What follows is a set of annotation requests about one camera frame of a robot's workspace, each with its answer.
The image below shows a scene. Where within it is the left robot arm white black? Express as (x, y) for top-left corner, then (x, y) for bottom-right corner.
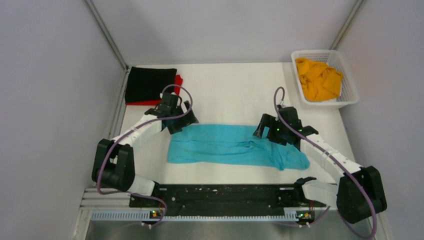
(91, 92), (199, 207)

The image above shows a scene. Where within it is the turquoise t shirt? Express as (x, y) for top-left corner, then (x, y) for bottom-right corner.
(167, 124), (310, 171)

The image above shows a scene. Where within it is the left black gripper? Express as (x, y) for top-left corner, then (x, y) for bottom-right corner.
(167, 100), (198, 134)

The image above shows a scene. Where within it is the folded red t shirt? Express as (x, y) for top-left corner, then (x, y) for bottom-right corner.
(125, 74), (184, 106)

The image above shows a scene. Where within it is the aluminium front rail frame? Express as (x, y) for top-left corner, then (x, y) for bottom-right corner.
(70, 187), (394, 240)

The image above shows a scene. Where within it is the left aluminium side rail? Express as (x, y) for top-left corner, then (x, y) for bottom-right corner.
(96, 67), (132, 186)

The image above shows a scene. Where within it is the white plastic basket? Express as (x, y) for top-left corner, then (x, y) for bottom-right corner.
(291, 49), (359, 109)

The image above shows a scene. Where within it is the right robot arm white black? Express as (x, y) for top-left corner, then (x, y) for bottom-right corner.
(253, 105), (388, 224)

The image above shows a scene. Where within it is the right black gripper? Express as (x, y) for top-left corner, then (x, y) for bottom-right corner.
(253, 113), (289, 146)

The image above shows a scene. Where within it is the folded black t shirt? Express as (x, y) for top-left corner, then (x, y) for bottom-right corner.
(124, 67), (177, 103)

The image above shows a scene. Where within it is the orange t shirt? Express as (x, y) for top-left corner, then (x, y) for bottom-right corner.
(295, 58), (344, 102)

